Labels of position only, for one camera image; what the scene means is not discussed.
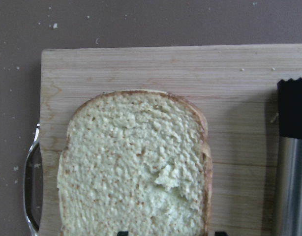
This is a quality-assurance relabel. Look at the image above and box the steel muddler black tip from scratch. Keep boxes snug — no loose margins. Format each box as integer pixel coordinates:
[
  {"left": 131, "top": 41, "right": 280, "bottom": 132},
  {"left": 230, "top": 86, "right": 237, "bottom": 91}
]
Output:
[{"left": 272, "top": 78, "right": 302, "bottom": 236}]

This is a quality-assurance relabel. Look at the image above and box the bread slice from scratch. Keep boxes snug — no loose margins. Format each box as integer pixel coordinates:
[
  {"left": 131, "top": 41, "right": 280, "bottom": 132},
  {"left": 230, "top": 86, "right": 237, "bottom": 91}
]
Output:
[{"left": 57, "top": 90, "right": 212, "bottom": 236}]

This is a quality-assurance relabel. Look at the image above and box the wooden cutting board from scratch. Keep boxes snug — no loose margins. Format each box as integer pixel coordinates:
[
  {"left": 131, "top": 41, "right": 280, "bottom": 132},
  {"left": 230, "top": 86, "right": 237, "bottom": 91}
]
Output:
[{"left": 39, "top": 44, "right": 302, "bottom": 236}]

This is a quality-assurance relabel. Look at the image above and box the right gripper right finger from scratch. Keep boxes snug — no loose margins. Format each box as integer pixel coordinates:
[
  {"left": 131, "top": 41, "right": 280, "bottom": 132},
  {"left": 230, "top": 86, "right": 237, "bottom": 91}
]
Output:
[{"left": 214, "top": 231, "right": 229, "bottom": 236}]

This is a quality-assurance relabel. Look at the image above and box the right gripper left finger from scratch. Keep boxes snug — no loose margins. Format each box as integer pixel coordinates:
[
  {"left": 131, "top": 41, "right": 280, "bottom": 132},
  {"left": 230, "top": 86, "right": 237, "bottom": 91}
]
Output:
[{"left": 117, "top": 231, "right": 129, "bottom": 236}]

